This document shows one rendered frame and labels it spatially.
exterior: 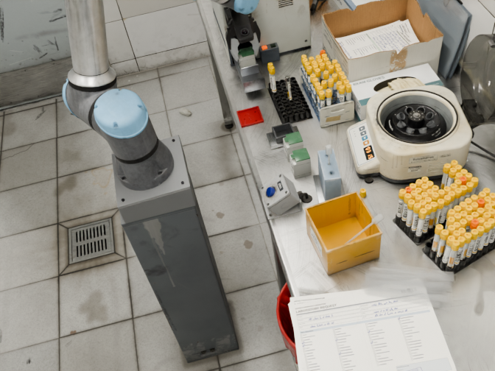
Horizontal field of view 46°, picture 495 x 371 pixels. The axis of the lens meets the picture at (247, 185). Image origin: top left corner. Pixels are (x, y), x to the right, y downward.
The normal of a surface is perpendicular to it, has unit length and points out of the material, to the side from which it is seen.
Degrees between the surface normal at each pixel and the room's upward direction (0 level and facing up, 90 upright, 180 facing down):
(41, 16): 90
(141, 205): 90
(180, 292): 90
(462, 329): 0
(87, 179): 0
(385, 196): 0
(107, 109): 8
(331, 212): 90
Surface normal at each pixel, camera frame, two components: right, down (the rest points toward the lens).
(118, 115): -0.07, -0.55
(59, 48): 0.22, 0.72
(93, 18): 0.59, 0.54
